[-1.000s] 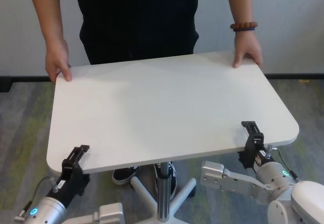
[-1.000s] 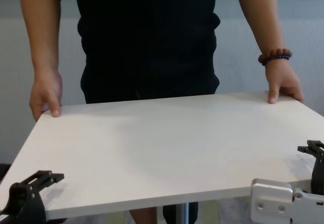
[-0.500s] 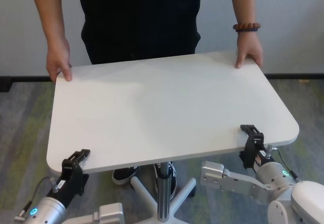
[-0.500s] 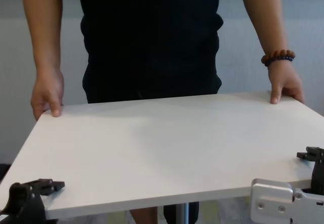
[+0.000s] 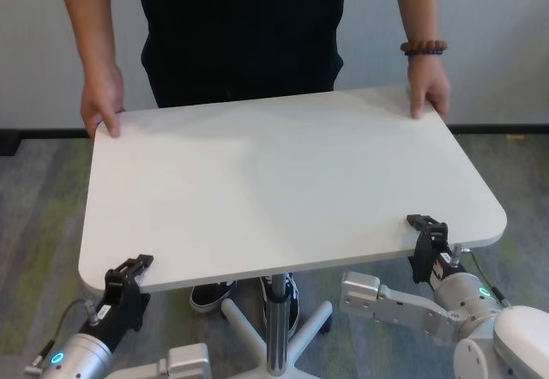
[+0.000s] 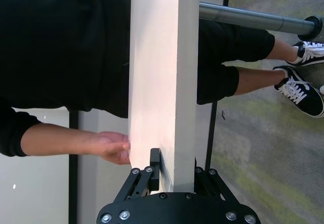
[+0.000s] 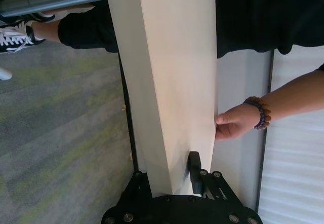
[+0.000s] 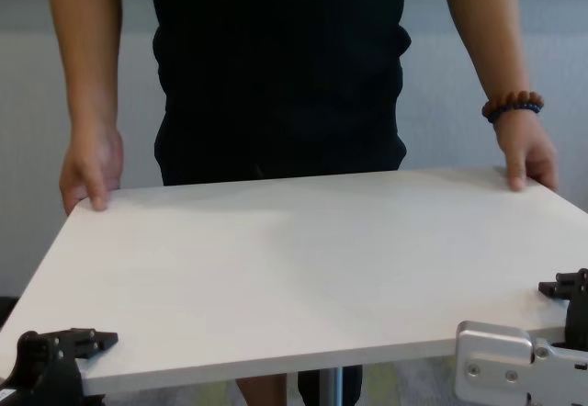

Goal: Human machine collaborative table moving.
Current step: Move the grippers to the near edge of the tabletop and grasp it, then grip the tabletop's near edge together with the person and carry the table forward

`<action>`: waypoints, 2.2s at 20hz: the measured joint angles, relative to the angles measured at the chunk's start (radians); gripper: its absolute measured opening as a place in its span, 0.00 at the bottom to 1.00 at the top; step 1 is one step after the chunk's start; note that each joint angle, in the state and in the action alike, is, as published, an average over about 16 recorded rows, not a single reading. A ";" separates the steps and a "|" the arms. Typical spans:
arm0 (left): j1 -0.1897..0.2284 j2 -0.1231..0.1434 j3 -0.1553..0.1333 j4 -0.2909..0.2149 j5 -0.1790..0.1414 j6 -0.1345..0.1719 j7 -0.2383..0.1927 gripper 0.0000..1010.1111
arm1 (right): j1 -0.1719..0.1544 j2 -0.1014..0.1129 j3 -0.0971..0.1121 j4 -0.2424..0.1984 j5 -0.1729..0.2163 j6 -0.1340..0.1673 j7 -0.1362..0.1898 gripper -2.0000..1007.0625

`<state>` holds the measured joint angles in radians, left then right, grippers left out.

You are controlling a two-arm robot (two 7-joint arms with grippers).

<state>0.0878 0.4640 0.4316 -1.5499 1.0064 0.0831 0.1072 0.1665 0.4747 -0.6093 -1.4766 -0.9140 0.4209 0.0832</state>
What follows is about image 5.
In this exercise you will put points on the small yellow floor scrap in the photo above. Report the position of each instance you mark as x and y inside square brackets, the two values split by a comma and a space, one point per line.
[517, 137]

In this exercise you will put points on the black wall baseboard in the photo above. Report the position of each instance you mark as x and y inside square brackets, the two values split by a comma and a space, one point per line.
[43, 132]

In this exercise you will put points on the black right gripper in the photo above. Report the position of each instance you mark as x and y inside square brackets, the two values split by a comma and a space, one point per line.
[431, 263]

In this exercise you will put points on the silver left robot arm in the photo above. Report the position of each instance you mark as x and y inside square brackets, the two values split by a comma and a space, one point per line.
[81, 357]

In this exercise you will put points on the person's left forearm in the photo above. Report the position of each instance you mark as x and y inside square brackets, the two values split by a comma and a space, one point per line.
[414, 6]

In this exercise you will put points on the white pedestal rolling table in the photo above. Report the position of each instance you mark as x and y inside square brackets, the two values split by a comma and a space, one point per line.
[279, 182]

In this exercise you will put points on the person's right forearm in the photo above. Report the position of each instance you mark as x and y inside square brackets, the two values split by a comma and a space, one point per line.
[90, 19]

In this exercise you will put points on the person's left black sneaker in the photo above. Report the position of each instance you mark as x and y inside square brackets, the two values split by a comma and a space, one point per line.
[291, 302]

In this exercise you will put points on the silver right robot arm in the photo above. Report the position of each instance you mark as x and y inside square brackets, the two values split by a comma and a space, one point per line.
[467, 302]

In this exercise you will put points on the person's left hand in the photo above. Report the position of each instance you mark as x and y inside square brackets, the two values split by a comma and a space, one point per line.
[429, 83]

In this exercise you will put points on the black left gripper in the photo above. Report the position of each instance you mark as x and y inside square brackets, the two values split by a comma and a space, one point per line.
[120, 310]

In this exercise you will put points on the black floor box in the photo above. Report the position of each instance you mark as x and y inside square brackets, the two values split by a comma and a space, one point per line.
[7, 143]

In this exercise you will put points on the person's right hand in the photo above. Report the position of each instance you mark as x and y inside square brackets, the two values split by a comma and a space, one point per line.
[103, 96]

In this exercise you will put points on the person in black shirt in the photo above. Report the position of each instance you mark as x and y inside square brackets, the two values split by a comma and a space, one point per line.
[240, 10]

